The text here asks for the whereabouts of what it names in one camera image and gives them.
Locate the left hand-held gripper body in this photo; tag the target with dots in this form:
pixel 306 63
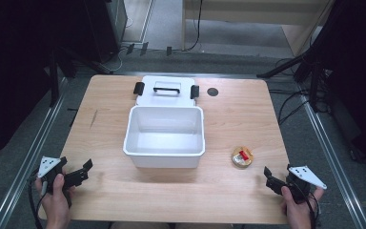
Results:
pixel 49 165

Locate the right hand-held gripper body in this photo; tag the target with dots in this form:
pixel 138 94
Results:
pixel 305 176

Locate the round gold tin red label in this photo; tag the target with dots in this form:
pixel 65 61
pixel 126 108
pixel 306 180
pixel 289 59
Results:
pixel 242 156

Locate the white plastic storage box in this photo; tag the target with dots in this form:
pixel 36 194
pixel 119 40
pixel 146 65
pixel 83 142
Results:
pixel 164 136

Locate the white box lid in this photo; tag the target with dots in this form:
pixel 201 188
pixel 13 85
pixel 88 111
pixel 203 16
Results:
pixel 165 95

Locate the person's left hand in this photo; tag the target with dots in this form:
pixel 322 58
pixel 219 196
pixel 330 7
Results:
pixel 56 203

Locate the person's right hand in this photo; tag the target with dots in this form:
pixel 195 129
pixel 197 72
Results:
pixel 297 211

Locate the black metal stand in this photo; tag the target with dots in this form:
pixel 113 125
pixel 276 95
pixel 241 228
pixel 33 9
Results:
pixel 54 79

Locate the black lid latch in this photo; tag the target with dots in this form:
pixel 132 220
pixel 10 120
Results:
pixel 138 88
pixel 194 92

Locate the round black table grommet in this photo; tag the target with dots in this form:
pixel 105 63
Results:
pixel 212 92

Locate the black tripod stand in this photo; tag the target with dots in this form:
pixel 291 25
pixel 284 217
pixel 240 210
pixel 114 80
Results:
pixel 301 60

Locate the black tape strip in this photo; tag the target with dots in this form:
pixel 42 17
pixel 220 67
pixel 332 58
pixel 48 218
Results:
pixel 130 48
pixel 144 48
pixel 169 51

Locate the black cabinet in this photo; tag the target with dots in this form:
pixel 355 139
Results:
pixel 106 28

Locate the light wooden desk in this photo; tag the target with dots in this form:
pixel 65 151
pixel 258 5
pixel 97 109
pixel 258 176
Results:
pixel 251 12

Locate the metal floor rail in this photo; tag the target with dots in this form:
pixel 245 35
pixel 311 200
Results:
pixel 330 156
pixel 28 156

